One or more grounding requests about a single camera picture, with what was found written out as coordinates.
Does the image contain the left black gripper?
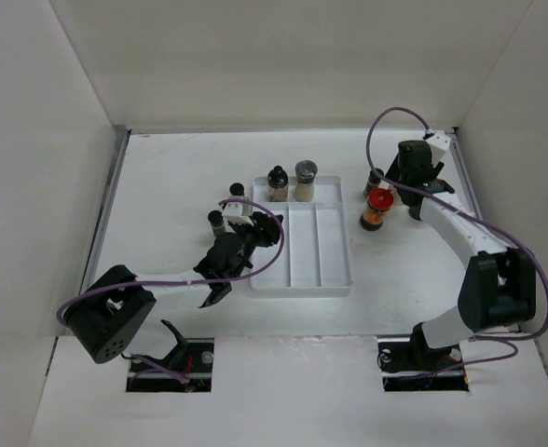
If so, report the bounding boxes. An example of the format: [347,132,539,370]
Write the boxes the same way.
[228,211,281,280]

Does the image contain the red-lid sauce jar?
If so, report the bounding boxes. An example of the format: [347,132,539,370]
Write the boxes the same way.
[360,187,394,231]

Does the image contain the black-cap brown spice bottle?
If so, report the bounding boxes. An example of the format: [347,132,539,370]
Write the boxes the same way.
[208,210,226,237]

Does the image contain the black-cap round spice bottle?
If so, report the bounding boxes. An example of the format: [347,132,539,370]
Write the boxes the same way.
[267,165,288,202]

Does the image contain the grey-cap white powder shaker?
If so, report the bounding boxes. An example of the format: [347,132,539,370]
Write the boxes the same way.
[294,160,318,202]

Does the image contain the black-cap pepper bottle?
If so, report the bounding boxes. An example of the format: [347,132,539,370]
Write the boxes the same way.
[229,183,247,200]

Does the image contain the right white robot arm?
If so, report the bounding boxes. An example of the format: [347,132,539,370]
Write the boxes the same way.
[388,140,536,369]

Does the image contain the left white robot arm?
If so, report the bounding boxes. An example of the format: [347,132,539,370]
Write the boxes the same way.
[57,210,284,364]

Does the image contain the black-cap dark spice bottle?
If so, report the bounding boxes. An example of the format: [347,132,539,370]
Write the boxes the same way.
[363,169,384,198]

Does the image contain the white divided organizer tray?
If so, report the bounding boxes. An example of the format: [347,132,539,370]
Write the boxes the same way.
[250,176,352,298]

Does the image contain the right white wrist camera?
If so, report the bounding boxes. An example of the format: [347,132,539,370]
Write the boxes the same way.
[423,129,452,165]

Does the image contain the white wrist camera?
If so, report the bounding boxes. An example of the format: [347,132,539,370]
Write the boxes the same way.
[222,201,253,225]
[423,129,452,165]

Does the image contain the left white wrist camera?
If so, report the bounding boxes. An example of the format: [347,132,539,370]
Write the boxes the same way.
[222,201,253,225]

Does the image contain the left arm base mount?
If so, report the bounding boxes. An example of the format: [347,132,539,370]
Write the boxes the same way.
[121,319,215,393]

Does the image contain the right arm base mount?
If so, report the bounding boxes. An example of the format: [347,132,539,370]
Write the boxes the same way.
[377,337,469,392]

